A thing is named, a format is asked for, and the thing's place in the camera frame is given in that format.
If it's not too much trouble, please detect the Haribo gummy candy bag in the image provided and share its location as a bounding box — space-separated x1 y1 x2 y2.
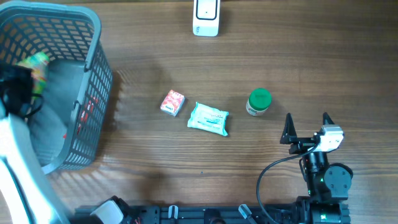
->
17 52 50 94

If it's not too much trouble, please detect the green lid jar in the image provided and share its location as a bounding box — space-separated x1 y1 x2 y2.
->
246 88 272 116

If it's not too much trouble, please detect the teal wet wipes pack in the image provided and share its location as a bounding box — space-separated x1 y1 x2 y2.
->
187 102 229 136

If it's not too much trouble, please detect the small red white box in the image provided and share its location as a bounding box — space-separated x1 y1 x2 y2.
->
160 90 185 116

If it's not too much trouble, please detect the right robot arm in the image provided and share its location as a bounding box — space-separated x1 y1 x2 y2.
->
280 113 353 224

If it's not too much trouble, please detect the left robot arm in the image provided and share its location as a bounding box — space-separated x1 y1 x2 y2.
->
1 64 124 223

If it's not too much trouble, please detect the white barcode scanner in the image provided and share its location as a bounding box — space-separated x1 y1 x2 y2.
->
192 0 221 37

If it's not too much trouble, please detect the grey plastic shopping basket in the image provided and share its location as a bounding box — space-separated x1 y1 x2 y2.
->
1 1 113 174

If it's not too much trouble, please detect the right camera cable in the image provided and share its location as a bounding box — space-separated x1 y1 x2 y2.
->
256 136 322 224

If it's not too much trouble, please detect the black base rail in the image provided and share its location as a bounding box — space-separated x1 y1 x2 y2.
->
73 203 351 224

